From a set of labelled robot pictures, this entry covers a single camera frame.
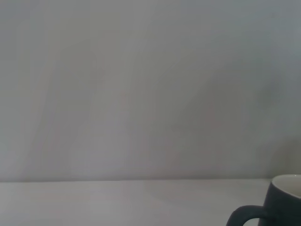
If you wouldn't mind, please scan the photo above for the black ceramic cup white inside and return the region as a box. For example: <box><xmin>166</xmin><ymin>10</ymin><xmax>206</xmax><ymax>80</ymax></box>
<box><xmin>225</xmin><ymin>174</ymin><xmax>301</xmax><ymax>226</ymax></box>

